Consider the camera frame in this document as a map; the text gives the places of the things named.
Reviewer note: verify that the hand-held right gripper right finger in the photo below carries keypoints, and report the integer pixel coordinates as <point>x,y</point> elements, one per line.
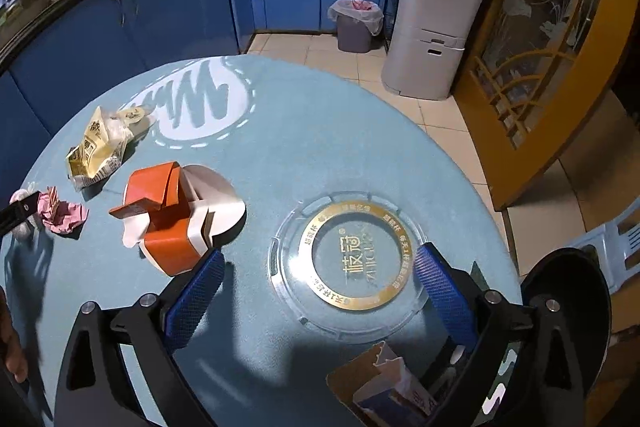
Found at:
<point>445,297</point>

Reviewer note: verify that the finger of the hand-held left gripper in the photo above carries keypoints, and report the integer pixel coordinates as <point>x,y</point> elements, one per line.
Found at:
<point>20,209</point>

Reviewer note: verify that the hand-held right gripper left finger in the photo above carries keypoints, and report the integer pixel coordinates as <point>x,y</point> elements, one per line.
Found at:
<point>197,302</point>

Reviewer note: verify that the pink wrapper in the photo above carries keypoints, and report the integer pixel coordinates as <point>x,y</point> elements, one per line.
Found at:
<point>62,214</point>

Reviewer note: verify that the clear plastic lid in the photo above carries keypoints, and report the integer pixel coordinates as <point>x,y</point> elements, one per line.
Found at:
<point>350,257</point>

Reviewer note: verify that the person's left hand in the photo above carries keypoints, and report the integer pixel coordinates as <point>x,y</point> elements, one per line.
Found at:
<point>12,337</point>

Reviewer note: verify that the white sock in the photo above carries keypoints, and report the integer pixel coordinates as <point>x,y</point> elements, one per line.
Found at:
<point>22,229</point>

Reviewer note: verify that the orange white small carton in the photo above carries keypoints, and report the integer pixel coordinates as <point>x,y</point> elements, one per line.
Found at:
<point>167,247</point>

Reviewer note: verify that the cream snack packet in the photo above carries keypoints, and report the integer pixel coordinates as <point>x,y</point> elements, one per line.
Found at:
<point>97,152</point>

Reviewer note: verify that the torn cardboard carton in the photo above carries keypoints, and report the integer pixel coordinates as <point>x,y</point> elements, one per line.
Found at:
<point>350,379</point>

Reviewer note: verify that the light blue plastic chair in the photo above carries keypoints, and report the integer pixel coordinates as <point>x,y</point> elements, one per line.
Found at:
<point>620,242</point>

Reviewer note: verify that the teal round tablecloth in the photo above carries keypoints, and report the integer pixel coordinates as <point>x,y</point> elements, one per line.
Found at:
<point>300,132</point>

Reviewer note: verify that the blue kitchen cabinets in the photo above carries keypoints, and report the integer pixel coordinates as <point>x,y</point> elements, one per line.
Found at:
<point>175,7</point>

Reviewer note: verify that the wooden glass door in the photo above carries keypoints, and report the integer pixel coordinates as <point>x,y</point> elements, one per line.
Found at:
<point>550,57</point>

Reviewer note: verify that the grey bin with plastic bag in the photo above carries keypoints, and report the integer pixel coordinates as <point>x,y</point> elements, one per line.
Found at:
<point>355,34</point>

